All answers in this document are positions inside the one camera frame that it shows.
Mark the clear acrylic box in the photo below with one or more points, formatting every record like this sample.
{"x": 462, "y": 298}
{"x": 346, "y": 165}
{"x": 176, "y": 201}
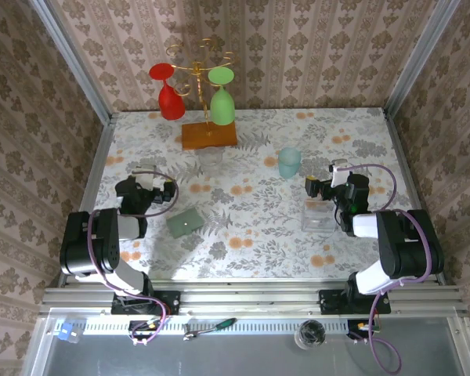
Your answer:
{"x": 317, "y": 219}

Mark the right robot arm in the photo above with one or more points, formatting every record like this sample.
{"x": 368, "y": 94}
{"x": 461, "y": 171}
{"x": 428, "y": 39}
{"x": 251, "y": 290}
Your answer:
{"x": 407, "y": 243}

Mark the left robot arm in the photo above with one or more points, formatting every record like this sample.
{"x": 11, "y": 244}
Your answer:
{"x": 82, "y": 250}

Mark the frosted teal cup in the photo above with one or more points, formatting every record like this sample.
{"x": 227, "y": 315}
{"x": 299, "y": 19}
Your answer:
{"x": 289, "y": 162}

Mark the clear glass tumbler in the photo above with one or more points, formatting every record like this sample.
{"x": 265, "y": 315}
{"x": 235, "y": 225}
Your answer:
{"x": 211, "y": 160}

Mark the gold rack with wooden base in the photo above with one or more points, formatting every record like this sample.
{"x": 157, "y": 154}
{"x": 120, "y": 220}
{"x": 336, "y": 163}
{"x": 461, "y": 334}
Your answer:
{"x": 207, "y": 137}

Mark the floral table cover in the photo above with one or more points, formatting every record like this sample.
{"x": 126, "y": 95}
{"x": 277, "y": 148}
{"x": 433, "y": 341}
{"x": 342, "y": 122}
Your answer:
{"x": 258, "y": 250}

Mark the red wine glass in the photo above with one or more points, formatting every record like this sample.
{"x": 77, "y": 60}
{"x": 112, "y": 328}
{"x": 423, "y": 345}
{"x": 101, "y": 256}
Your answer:
{"x": 170, "y": 103}

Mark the green wine glass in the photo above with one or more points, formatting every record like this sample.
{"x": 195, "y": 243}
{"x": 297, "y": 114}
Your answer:
{"x": 222, "y": 107}

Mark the clear glass jar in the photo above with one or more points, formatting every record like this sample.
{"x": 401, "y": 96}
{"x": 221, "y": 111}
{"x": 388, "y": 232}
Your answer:
{"x": 309, "y": 335}

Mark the blue connector block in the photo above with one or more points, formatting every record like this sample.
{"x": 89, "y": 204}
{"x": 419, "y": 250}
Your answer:
{"x": 65, "y": 332}

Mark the grey metal panel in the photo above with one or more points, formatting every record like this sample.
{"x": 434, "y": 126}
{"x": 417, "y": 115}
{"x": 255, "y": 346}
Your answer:
{"x": 239, "y": 356}

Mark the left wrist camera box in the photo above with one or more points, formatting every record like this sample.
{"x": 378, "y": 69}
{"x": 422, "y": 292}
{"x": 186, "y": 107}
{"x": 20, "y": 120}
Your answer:
{"x": 145, "y": 178}

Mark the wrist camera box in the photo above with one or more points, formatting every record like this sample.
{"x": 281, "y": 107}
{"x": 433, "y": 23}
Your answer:
{"x": 145, "y": 178}
{"x": 338, "y": 172}

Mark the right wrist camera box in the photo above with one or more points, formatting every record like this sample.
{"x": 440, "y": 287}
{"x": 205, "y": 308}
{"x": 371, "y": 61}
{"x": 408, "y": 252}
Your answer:
{"x": 338, "y": 172}

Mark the aluminium side rail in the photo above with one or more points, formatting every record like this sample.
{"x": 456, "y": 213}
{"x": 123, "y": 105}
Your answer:
{"x": 98, "y": 156}
{"x": 402, "y": 156}

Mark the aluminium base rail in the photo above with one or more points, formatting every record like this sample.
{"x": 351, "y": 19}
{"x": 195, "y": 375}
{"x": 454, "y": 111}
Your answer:
{"x": 239, "y": 297}

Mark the aluminium frame post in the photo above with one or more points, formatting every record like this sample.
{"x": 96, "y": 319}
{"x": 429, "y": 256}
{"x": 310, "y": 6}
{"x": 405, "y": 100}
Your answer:
{"x": 414, "y": 58}
{"x": 73, "y": 62}

